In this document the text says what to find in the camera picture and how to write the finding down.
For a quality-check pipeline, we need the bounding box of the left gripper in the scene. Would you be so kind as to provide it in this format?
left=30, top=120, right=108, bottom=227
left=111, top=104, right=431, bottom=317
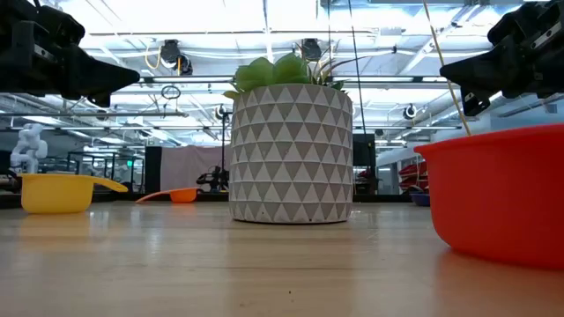
left=0, top=0, right=141, bottom=108

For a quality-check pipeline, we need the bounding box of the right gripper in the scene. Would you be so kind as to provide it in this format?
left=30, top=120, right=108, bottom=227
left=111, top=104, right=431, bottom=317
left=439, top=0, right=564, bottom=117

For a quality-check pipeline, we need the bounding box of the red measuring cup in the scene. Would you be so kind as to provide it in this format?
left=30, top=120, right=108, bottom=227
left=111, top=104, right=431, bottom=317
left=413, top=123, right=564, bottom=271

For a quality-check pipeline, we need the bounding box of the yellow measuring cup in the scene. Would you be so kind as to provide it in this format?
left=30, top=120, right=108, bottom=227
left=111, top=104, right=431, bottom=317
left=20, top=173, right=130, bottom=216

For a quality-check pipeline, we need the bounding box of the small dark blue measuring cup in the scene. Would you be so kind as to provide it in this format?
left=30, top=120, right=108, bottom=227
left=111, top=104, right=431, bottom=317
left=409, top=191, right=431, bottom=208

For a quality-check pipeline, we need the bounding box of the orange measuring cup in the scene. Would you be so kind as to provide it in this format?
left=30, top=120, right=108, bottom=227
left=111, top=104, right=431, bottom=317
left=135, top=187, right=201, bottom=205

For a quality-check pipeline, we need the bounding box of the tall black panel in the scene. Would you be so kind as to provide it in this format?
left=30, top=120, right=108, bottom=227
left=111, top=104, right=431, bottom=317
left=144, top=145, right=163, bottom=194

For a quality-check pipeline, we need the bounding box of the red storage shelf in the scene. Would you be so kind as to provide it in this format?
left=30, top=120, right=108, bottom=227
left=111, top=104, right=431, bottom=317
left=398, top=160, right=429, bottom=194

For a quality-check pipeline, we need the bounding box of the pink curtain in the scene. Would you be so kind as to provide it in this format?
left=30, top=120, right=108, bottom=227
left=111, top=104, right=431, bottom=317
left=160, top=144, right=231, bottom=194

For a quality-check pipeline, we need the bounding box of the black tripod stand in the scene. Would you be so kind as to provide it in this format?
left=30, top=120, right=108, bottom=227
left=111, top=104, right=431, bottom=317
left=196, top=105, right=231, bottom=194

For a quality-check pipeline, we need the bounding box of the succulent in triangle-patterned pot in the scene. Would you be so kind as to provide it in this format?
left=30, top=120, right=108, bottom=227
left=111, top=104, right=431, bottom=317
left=222, top=51, right=371, bottom=225

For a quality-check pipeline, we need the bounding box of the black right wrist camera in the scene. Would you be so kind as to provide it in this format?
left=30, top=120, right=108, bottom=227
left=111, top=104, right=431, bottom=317
left=486, top=3, right=537, bottom=45

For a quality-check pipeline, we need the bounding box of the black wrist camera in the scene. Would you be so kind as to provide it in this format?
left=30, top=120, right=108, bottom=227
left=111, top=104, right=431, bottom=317
left=37, top=4, right=86, bottom=45
left=486, top=3, right=537, bottom=45

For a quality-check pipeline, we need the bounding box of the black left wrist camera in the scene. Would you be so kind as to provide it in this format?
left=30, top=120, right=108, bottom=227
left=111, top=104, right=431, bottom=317
left=37, top=4, right=86, bottom=45

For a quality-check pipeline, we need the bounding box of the yellow hanging cable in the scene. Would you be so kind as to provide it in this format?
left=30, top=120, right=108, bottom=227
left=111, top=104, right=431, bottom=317
left=421, top=0, right=472, bottom=137

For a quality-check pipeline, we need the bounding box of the black metal table frame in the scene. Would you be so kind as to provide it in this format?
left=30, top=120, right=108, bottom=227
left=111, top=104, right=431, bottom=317
left=0, top=192, right=442, bottom=209

